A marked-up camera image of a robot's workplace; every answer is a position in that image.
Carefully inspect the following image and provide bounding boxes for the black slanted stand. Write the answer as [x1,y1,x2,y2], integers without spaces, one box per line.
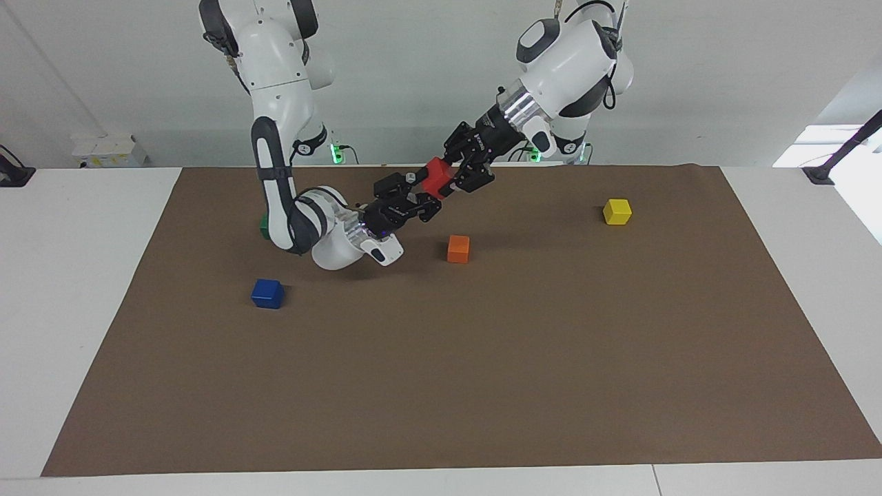
[802,109,882,186]

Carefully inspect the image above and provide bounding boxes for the black clamp mount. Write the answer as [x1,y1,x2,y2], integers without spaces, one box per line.
[0,145,37,188]

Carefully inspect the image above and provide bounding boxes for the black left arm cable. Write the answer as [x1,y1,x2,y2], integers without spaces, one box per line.
[564,0,624,111]

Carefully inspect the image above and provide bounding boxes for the white cardboard box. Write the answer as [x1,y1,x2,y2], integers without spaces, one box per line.
[72,134,148,169]

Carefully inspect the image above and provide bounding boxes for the blue wooden block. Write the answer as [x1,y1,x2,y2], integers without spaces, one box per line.
[251,278,285,310]

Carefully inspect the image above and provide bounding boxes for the red wooden block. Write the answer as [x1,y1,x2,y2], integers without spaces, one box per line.
[422,158,457,201]

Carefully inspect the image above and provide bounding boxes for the brown table mat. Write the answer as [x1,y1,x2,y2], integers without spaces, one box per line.
[41,164,882,477]

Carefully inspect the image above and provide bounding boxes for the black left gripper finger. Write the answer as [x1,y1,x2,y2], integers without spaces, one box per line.
[451,160,496,194]
[443,122,478,167]

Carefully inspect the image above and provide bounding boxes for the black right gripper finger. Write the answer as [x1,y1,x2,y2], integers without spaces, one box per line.
[407,192,443,224]
[372,171,426,202]

